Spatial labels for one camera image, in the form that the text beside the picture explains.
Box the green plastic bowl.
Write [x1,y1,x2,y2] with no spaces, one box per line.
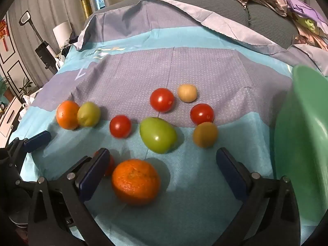
[273,65,328,221]

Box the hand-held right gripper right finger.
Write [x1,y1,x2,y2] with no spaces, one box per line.
[213,147,300,246]

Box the white plastic bag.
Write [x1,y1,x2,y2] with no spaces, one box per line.
[23,93,39,107]

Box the brown round fruit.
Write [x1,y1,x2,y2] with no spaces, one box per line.
[193,122,218,148]

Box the small orange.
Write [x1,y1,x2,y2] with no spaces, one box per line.
[56,100,80,130]

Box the large orange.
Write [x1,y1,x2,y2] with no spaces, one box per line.
[111,159,161,205]

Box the grey curtain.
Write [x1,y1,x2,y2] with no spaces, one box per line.
[8,0,134,88]

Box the black upright vacuum cleaner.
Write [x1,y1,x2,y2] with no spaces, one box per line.
[19,11,58,73]

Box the purple cloth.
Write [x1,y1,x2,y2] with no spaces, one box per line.
[284,0,328,36]

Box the red hanging knot ornament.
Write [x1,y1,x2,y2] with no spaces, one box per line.
[0,19,10,50]

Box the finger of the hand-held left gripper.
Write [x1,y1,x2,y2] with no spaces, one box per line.
[7,131,52,161]

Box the white cabinet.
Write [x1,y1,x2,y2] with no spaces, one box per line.
[0,97,23,139]

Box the small oval red tomato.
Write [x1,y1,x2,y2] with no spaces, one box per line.
[105,154,116,177]

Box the yellow-green lemon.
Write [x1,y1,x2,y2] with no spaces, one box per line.
[77,102,101,127]

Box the potted green plant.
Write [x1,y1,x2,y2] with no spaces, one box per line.
[0,77,12,99]
[19,77,34,96]

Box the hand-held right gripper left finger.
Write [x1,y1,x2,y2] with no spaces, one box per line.
[28,148,116,246]

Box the pale yellow round fruit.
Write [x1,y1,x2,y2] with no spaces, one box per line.
[178,84,198,103]

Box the grey sofa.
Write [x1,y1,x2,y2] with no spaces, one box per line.
[84,0,300,49]

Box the yellow-green cloth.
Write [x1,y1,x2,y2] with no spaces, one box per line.
[304,19,321,34]

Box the white lamp shade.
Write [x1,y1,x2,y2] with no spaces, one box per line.
[52,20,72,49]

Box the green tomato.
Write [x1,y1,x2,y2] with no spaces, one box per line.
[140,117,178,154]

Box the floral pink cloth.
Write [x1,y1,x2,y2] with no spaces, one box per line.
[294,28,328,50]

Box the blue and purple printed sheet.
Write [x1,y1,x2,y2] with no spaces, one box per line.
[8,0,328,246]

